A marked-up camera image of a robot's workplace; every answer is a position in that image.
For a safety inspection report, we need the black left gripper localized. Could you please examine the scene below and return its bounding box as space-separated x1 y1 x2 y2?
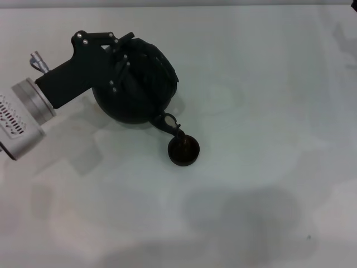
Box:
34 30 136 109

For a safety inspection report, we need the small dark teacup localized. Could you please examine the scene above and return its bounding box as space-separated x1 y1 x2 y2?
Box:
167 133 201 168

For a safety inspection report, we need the black round teapot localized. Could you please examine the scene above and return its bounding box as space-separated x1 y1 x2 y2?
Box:
91 35 185 140

